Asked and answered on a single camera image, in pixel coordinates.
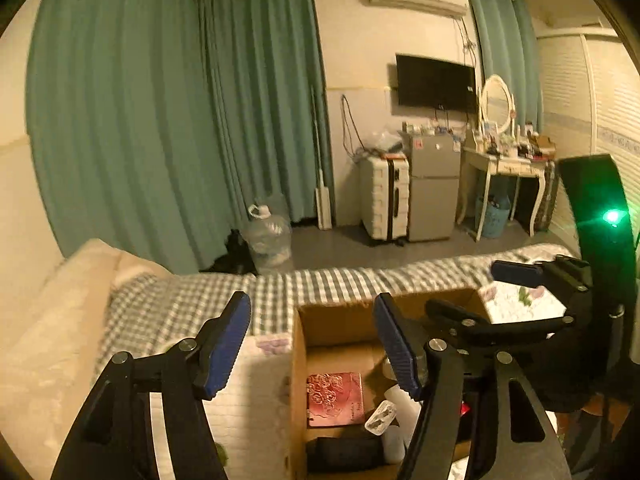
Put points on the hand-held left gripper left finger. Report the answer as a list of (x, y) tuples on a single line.
[(227, 345)]

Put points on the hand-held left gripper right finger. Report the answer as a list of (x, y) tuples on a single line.
[(397, 345)]

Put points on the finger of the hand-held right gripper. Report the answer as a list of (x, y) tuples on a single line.
[(515, 273), (480, 332)]

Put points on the white plastic bottle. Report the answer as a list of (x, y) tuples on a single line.
[(402, 410)]

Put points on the brown cardboard box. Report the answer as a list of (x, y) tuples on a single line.
[(330, 325)]

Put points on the clear plastic packet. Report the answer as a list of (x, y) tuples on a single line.
[(381, 416)]

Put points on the red patterned booklet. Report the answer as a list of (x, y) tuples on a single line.
[(334, 400)]

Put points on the black pouch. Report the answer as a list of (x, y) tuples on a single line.
[(345, 455)]

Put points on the blue plastic basket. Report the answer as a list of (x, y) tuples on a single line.
[(492, 220)]

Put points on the floral quilted blanket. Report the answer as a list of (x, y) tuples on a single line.
[(260, 410)]

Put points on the dark checked suitcase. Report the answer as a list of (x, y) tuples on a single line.
[(545, 200)]

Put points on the black bag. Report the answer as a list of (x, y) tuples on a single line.
[(232, 255)]

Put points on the white dressing table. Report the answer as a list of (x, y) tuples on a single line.
[(492, 165)]

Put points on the clear water jug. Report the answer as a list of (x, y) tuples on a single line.
[(270, 240)]

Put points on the silver small fridge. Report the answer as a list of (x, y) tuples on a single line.
[(432, 190)]

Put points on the small brown box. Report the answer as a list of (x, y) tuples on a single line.
[(544, 144)]

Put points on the white suitcase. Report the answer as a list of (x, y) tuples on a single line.
[(380, 195)]

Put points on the white flat mop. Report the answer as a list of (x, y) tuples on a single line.
[(322, 205)]

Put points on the white louvred wardrobe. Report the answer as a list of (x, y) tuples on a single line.
[(575, 100)]

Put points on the white oval mirror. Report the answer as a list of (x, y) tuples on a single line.
[(497, 102)]

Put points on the clear plastic bag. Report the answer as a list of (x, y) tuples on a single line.
[(385, 141)]

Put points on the narrow green window curtain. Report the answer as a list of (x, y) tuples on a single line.
[(505, 45)]

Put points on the wide green curtain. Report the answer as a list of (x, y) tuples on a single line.
[(125, 110)]

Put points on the black wall television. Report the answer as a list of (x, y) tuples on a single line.
[(435, 82)]

